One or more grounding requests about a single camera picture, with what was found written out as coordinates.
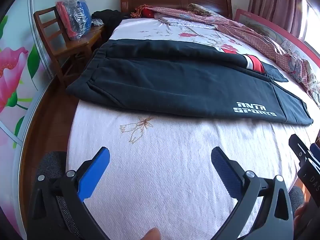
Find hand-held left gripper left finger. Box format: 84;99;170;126
27;146;111;240

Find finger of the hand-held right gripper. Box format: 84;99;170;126
288;134;320;173

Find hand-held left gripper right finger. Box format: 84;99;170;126
211;146;294;240

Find black pants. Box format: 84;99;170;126
66;39;314;126

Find person's right hand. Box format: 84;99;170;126
294;202;310;228

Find person's left hand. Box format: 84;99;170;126
142;227;162;240

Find person's right leg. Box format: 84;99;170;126
289;186;306;207

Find bed with white floral sheet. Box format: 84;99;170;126
66;17;320;240

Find window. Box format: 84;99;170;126
300;0;320;57

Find pink framed cartoon board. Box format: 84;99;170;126
234;8;320;64

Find wooden chair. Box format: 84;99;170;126
33;5;105;85

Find flower print wardrobe door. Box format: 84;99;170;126
0;0;71;232

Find red patterned quilt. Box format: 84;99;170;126
150;4;320;105

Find pink curtain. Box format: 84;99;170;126
247;0;305;40

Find pale patterned folded cloth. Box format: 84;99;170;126
159;15;218;30

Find black clothes pile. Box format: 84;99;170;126
91;9;130;41

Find clear plastic bag of clothes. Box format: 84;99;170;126
55;0;92;40

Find floral pillow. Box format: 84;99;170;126
187;3;221;18

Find orange fringed cloth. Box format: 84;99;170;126
130;4;150;18

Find red pillow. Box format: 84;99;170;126
141;8;157;18

